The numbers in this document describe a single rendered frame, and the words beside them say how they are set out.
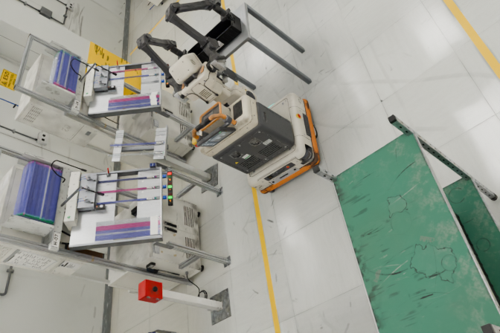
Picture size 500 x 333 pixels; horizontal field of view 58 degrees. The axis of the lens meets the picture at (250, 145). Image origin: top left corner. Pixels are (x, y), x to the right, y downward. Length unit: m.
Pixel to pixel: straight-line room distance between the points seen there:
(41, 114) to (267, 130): 2.38
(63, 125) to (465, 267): 3.95
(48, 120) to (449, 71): 3.58
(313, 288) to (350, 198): 1.37
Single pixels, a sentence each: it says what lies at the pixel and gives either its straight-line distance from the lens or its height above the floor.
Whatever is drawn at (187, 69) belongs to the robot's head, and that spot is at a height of 1.17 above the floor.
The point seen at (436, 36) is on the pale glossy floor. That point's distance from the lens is 3.62.
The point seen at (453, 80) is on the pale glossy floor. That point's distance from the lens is 3.35.
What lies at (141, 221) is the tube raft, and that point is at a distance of 3.80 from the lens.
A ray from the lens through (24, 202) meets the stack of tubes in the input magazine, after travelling 3.82.
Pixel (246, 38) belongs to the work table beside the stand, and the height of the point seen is 0.80.
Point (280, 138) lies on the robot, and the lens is 3.40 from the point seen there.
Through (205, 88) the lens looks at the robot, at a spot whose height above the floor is 0.99.
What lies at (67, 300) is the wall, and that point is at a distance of 5.44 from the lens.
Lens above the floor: 2.61
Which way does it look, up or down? 37 degrees down
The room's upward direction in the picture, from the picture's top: 63 degrees counter-clockwise
